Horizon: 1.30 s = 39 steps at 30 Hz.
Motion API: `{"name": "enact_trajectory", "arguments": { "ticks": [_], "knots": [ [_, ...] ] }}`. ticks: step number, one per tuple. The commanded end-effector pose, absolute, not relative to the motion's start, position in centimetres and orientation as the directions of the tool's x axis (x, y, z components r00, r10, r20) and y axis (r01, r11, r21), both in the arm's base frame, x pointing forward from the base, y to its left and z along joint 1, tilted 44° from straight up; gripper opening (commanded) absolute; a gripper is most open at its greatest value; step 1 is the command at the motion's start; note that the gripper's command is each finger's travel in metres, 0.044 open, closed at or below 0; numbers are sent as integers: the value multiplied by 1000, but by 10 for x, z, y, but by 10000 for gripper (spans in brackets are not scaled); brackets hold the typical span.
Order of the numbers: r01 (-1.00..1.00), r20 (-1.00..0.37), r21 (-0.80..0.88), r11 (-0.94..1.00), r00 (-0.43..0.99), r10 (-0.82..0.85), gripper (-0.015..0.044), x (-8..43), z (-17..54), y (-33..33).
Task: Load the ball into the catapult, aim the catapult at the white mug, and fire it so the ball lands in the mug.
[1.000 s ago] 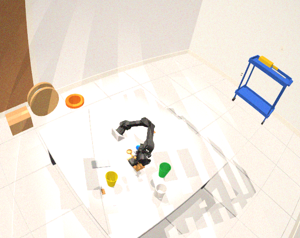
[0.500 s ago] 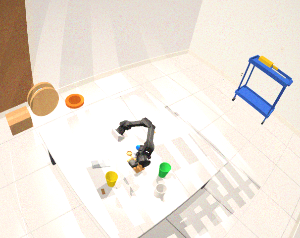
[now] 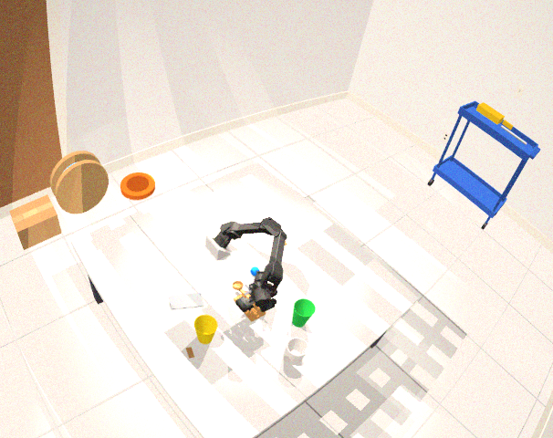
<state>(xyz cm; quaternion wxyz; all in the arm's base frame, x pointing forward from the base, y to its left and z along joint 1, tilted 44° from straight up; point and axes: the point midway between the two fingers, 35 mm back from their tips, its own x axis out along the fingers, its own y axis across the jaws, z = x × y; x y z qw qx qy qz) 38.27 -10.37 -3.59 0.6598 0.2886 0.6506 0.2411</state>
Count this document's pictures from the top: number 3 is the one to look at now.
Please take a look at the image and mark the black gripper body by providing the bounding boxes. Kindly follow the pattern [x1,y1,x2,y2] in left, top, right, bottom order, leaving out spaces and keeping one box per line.
[235,287,277,312]

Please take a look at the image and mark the green plastic cup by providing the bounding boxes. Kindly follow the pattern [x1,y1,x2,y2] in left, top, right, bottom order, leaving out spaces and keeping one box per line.
[292,299,316,328]

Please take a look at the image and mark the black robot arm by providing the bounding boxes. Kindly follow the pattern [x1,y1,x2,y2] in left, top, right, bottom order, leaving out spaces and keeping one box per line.
[212,217,287,312]

